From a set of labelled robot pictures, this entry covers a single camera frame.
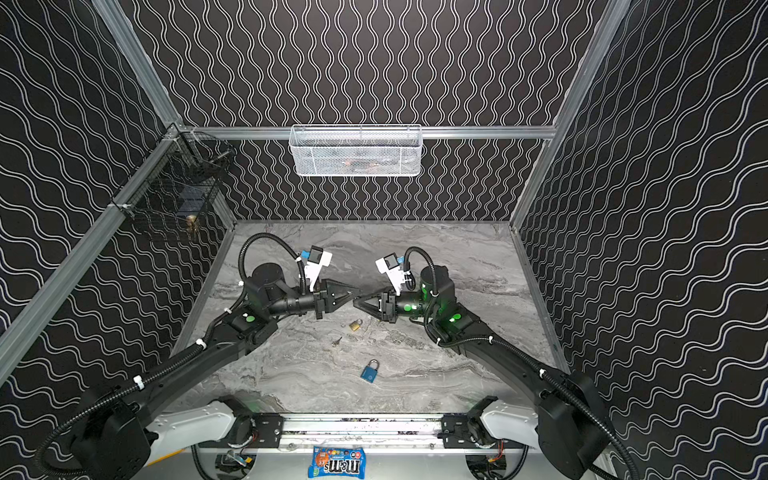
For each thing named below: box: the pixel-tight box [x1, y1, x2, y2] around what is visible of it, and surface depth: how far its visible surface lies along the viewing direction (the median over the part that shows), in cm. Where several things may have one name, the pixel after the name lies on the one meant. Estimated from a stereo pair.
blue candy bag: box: [308, 446, 367, 479], surface depth 71 cm
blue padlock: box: [360, 359, 380, 383], surface depth 85 cm
